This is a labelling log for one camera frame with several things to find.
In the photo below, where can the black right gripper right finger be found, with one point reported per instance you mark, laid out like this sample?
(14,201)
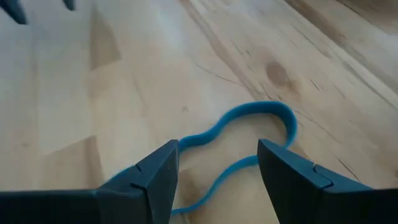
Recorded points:
(295,186)

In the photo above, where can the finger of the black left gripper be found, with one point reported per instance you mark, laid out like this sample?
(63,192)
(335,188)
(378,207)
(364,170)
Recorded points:
(14,9)
(70,3)

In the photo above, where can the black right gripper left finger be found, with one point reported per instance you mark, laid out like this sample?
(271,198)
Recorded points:
(140,193)

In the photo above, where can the blue rubber band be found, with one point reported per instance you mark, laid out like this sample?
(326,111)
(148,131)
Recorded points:
(258,107)

